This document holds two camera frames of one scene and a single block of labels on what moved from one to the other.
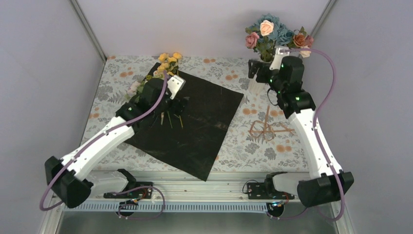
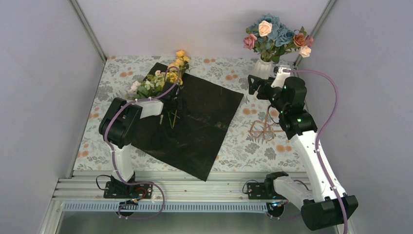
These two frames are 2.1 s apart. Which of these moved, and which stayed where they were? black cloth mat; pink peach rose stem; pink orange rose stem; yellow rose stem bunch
Moved: yellow rose stem bunch
Stayed: pink peach rose stem; pink orange rose stem; black cloth mat
